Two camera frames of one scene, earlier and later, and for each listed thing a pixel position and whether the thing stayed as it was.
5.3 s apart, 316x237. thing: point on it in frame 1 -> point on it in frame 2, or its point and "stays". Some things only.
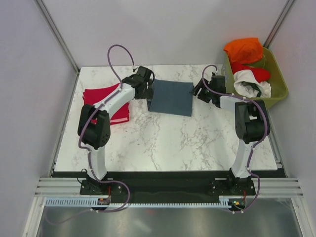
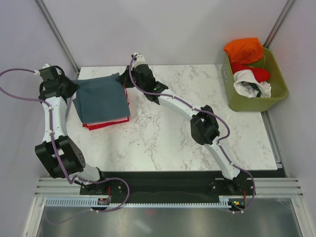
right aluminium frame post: x=278 y=22 stays
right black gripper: x=194 y=91 -> x=124 y=79
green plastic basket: x=278 y=88 stays
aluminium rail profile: x=267 y=186 stays
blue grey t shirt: x=172 y=97 -> x=101 y=98
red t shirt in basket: x=261 y=74 stays
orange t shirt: x=244 y=51 stays
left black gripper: x=148 y=92 -> x=74 y=87
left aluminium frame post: x=58 y=34 stays
